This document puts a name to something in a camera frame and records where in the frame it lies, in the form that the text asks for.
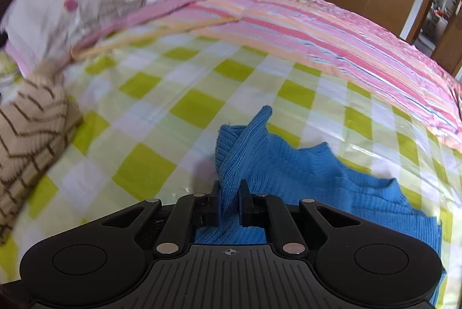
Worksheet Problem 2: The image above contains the blue striped knit sweater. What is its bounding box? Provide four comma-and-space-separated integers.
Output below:
196, 106, 443, 308

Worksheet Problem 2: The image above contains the green white checkered bedsheet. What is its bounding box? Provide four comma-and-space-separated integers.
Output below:
1, 34, 461, 308

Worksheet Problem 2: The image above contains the white pink printed pillow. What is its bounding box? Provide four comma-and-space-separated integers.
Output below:
0, 0, 219, 79

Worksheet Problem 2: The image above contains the pink striped quilt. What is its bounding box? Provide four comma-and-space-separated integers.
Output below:
66, 0, 461, 159

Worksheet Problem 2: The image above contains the beige brown patterned sweater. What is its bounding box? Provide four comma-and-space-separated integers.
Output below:
1, 61, 82, 243

